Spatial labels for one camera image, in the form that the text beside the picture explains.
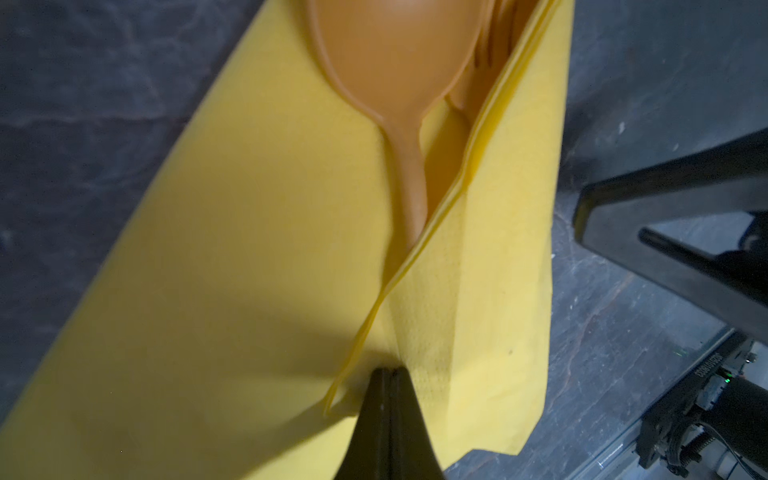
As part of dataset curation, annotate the orange plastic spoon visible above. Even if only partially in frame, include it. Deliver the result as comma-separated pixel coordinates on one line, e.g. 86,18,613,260
306,1,486,247

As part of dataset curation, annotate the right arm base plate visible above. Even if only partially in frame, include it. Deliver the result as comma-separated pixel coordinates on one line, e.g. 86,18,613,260
635,332,767,479

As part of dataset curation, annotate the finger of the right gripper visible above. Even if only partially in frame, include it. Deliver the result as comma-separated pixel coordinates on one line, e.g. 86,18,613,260
573,130,767,342

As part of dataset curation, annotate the orange plastic fork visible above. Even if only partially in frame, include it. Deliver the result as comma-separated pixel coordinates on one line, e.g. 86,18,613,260
447,0,538,126

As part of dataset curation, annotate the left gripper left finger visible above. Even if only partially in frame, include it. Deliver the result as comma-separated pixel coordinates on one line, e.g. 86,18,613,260
335,368,393,480

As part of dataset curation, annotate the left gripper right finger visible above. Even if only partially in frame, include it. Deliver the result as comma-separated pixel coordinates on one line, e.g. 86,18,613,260
391,367,444,480

